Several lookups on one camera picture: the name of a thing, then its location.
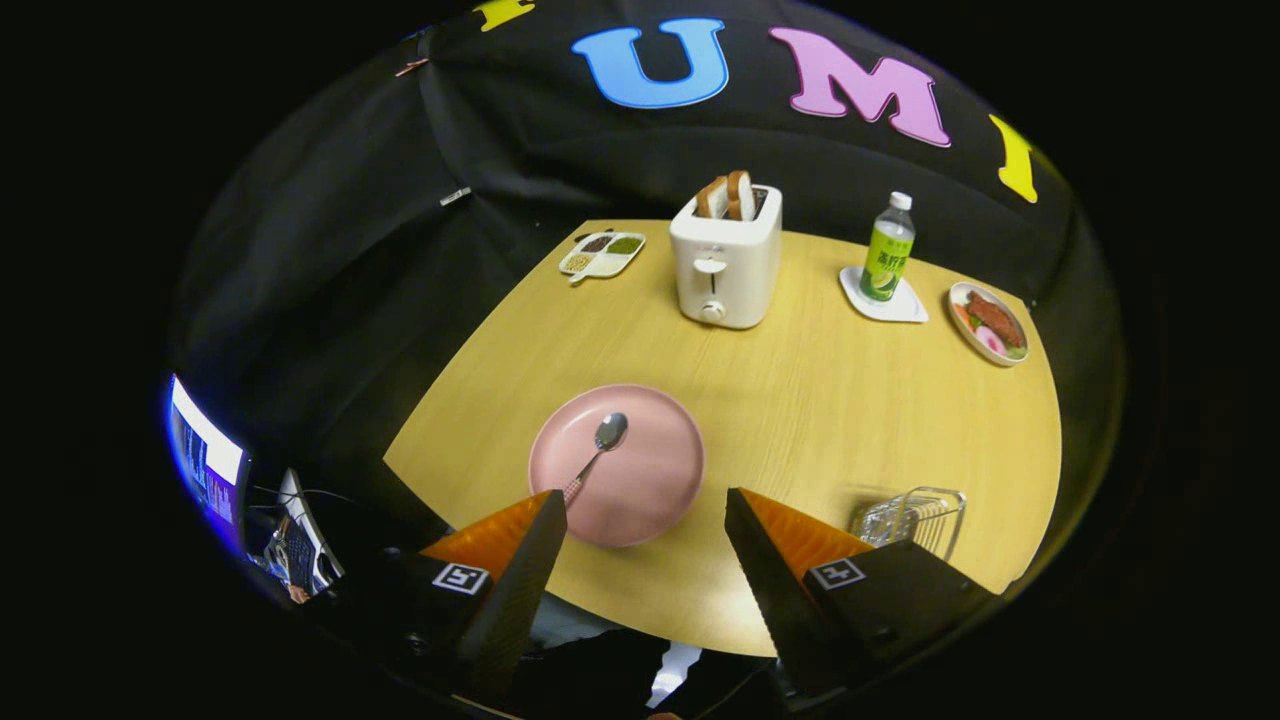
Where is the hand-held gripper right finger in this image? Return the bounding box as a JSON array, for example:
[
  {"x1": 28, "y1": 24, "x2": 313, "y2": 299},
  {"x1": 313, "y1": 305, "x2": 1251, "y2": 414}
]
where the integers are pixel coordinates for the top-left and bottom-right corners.
[{"x1": 724, "y1": 487, "x2": 1001, "y2": 701}]

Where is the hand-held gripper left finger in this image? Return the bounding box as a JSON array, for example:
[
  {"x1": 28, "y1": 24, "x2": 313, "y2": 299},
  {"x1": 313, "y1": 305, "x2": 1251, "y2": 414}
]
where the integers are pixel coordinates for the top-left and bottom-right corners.
[{"x1": 330, "y1": 488, "x2": 569, "y2": 701}]

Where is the spoon with red checked handle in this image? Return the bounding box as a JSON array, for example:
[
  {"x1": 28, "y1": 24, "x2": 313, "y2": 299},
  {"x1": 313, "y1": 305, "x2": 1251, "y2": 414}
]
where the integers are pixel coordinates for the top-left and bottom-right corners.
[{"x1": 563, "y1": 412, "x2": 630, "y2": 504}]

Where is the pink plate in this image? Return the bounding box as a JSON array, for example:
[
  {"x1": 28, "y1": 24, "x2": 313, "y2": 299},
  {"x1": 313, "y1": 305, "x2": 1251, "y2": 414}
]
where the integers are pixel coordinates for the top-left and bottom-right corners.
[{"x1": 528, "y1": 384, "x2": 706, "y2": 549}]

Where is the white-backed monitor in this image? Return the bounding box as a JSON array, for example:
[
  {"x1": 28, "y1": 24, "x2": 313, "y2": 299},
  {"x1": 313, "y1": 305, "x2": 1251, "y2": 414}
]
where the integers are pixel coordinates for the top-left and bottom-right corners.
[{"x1": 270, "y1": 468, "x2": 346, "y2": 601}]

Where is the white coaster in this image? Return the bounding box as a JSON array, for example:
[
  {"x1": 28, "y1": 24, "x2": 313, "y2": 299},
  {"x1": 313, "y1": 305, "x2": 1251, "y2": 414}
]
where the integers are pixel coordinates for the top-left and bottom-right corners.
[{"x1": 838, "y1": 265, "x2": 930, "y2": 324}]

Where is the white toaster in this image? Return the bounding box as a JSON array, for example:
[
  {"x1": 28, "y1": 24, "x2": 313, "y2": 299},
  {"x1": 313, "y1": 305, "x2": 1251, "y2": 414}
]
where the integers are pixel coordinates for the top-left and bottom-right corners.
[{"x1": 669, "y1": 185, "x2": 784, "y2": 331}]

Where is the lit computer monitor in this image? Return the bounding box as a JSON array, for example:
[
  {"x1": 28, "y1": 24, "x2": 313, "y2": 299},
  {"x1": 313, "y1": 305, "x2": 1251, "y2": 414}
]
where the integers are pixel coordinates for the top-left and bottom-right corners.
[{"x1": 166, "y1": 374, "x2": 247, "y2": 551}]

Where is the white plate with food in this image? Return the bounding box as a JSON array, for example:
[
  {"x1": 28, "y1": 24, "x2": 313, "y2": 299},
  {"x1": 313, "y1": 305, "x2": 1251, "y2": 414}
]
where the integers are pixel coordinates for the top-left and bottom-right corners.
[{"x1": 947, "y1": 281, "x2": 1031, "y2": 368}]

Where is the white divided condiment tray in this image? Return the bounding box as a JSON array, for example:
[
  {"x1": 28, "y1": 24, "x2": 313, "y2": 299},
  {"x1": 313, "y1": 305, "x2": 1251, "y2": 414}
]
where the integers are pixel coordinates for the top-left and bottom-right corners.
[{"x1": 558, "y1": 231, "x2": 647, "y2": 285}]

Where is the green label drink bottle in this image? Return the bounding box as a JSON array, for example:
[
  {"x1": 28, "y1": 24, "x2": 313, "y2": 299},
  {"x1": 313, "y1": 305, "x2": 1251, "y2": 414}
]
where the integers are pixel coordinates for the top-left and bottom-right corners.
[{"x1": 859, "y1": 191, "x2": 917, "y2": 303}]

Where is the metal wire basket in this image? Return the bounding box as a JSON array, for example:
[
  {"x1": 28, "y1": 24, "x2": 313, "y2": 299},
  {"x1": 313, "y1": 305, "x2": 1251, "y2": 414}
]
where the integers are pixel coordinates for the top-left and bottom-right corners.
[{"x1": 850, "y1": 486, "x2": 968, "y2": 561}]

